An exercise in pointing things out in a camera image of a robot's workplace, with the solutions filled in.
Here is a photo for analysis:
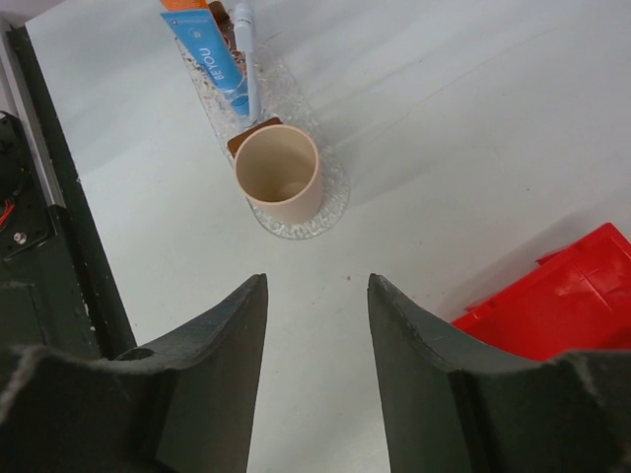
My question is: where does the clear oval glass tray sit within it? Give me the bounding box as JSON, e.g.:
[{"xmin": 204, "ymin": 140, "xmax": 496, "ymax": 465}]
[{"xmin": 175, "ymin": 9, "xmax": 352, "ymax": 242}]

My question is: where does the beige cup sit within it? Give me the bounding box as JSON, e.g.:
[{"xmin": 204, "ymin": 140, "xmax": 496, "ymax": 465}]
[{"xmin": 234, "ymin": 124, "xmax": 323, "ymax": 224}]

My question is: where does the red plastic organizer bin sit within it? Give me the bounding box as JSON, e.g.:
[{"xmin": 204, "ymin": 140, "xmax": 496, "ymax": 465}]
[{"xmin": 453, "ymin": 223, "xmax": 630, "ymax": 362}]

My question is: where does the blue toothpaste tube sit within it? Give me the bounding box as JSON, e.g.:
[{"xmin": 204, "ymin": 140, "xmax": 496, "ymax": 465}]
[{"xmin": 161, "ymin": 8, "xmax": 249, "ymax": 116}]

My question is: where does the orange toothpaste tube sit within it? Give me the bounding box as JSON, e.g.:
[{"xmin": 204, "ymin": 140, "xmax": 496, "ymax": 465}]
[{"xmin": 161, "ymin": 0, "xmax": 208, "ymax": 12}]

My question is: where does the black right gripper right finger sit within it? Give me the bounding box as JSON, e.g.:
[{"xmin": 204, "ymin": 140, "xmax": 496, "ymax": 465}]
[{"xmin": 368, "ymin": 274, "xmax": 630, "ymax": 472}]

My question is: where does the clear acrylic toothbrush stand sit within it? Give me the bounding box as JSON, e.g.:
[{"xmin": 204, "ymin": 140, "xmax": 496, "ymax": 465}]
[{"xmin": 161, "ymin": 1, "xmax": 281, "ymax": 160}]

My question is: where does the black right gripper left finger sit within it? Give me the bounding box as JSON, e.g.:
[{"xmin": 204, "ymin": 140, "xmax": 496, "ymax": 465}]
[{"xmin": 1, "ymin": 274, "xmax": 268, "ymax": 472}]

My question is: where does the white toothbrush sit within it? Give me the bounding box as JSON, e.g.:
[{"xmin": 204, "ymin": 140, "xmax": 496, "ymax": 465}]
[{"xmin": 234, "ymin": 2, "xmax": 261, "ymax": 122}]

